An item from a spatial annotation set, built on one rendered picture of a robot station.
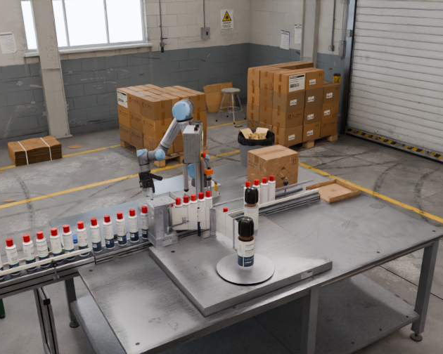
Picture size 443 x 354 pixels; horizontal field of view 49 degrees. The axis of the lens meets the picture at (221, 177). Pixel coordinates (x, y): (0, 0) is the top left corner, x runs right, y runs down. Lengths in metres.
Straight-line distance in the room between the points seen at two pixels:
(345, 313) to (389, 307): 0.32
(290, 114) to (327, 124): 0.84
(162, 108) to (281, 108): 1.64
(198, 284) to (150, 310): 0.27
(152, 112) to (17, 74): 2.51
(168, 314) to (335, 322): 1.36
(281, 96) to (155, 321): 4.87
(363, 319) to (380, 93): 4.68
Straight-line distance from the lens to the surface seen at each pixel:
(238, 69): 9.87
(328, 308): 3.54
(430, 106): 7.16
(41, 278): 2.83
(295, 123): 6.99
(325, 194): 3.69
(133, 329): 2.37
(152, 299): 2.54
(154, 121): 6.43
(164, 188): 3.79
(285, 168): 3.63
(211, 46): 9.44
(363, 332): 3.38
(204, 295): 2.45
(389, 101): 7.53
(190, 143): 2.92
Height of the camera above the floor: 2.29
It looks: 22 degrees down
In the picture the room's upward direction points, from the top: 1 degrees counter-clockwise
